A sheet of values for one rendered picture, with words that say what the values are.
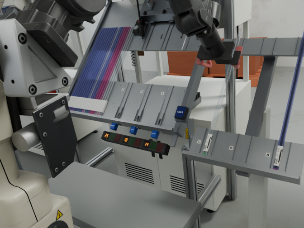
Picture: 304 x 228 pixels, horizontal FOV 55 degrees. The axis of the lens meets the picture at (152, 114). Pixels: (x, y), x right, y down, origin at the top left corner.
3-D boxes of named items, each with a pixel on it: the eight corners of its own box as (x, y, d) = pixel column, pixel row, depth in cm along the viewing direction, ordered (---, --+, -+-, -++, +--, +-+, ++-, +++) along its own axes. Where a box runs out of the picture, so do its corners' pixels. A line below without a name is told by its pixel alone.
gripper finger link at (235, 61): (226, 58, 100) (219, 42, 92) (248, 58, 96) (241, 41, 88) (221, 75, 98) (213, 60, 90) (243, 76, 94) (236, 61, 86)
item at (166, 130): (178, 136, 119) (171, 130, 113) (69, 116, 155) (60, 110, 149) (179, 134, 119) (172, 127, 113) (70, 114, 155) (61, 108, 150)
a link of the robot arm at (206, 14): (174, 27, 81) (199, 16, 75) (180, -5, 85) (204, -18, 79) (199, 49, 89) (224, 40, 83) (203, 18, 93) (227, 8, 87)
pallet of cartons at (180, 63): (274, 68, 406) (275, 36, 388) (254, 90, 339) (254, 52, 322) (192, 65, 476) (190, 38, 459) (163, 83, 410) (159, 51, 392)
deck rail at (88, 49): (69, 116, 155) (61, 111, 150) (67, 115, 156) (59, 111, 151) (116, 7, 174) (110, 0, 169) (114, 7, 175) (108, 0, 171)
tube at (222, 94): (206, 158, 94) (205, 157, 93) (202, 157, 94) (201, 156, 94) (243, 30, 109) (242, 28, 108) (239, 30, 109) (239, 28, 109)
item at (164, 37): (203, 56, 129) (200, 49, 125) (96, 54, 165) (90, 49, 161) (222, -3, 138) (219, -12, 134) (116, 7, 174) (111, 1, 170)
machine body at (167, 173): (216, 220, 165) (211, 121, 140) (121, 187, 203) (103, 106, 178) (250, 161, 212) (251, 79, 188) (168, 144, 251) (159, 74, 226)
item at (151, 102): (177, 131, 117) (173, 128, 114) (67, 111, 153) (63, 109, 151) (190, 89, 122) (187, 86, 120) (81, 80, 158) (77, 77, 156)
